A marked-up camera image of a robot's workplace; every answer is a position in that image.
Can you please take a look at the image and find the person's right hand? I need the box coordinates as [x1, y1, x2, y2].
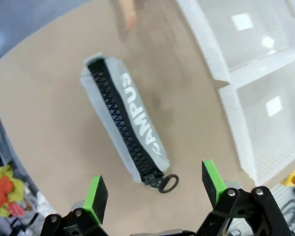
[118, 0, 139, 31]

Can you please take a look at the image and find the yellow green cloth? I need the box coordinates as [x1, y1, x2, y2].
[0, 164, 26, 217]

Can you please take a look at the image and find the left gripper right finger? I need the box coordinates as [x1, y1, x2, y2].
[196, 159, 293, 236]

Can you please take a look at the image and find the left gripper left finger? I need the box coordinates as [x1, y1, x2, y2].
[40, 175, 109, 236]

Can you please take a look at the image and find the grey CAMPUS pencil case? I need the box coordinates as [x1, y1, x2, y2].
[80, 52, 180, 195]

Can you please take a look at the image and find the yellow red object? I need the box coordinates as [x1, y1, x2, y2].
[282, 168, 295, 188]

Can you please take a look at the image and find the orange cloth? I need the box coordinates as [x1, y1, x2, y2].
[0, 176, 15, 208]

